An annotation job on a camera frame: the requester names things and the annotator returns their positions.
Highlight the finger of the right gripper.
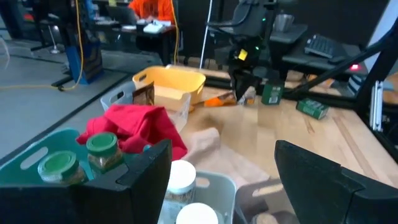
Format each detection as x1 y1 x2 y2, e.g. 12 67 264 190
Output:
231 71 247 101
247 70 261 100

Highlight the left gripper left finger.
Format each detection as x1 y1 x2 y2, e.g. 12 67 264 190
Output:
0 139 173 224

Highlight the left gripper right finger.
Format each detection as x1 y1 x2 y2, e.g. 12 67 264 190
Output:
274 139 398 224

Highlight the white-lid seasoning jar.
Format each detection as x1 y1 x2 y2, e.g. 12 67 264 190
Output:
175 202 219 224
164 159 197 206

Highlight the dark brown foil pouch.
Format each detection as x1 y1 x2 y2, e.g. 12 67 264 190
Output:
132 81 155 106

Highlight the dark green small box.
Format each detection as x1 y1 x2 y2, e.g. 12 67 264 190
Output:
261 81 284 106

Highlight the grey office chair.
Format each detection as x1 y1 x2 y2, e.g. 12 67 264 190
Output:
206 0 270 43

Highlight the black side desk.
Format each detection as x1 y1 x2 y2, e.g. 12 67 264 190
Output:
269 23 369 77

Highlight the metal cup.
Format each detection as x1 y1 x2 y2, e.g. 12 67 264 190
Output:
274 13 295 33

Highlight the green-lid spice jar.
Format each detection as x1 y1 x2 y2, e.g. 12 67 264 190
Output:
86 132 124 174

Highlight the yellow-orange plastic bin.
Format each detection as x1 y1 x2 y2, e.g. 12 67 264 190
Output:
132 65 206 113

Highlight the green tin with print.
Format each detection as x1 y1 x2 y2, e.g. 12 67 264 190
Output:
295 98 330 121

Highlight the black keyboard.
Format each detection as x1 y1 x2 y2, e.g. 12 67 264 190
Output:
303 33 348 60

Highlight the teal plastic bin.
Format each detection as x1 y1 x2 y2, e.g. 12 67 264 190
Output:
0 128 150 187

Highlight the dark translucent plastic bin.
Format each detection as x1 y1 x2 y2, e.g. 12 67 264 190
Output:
233 179 299 224

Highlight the red cloth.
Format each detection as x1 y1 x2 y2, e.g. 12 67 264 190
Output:
76 104 188 162

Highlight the dark office desk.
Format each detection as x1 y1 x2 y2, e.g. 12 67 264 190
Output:
93 18 178 66

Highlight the person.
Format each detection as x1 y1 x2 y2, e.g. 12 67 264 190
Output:
127 0 175 22

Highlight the clear plastic bin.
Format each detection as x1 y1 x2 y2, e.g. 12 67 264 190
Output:
99 80 191 133

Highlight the light grey plastic bin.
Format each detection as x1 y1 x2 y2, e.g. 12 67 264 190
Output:
157 170 238 224

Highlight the black laptop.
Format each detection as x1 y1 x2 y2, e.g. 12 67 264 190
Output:
105 4 137 26

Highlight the blue box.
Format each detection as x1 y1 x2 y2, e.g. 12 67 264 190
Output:
65 40 104 85

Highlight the black stand leg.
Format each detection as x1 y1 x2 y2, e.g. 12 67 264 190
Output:
30 0 106 88

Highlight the white cable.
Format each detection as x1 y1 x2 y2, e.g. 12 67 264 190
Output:
198 0 214 70

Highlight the yellow hanging cable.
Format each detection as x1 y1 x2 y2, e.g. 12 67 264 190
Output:
169 0 180 65

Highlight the silver aluminium bracket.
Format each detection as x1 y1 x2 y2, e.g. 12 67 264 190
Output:
371 80 386 132

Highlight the yellow cable at blue box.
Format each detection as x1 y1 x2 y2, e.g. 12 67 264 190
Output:
0 0 85 92

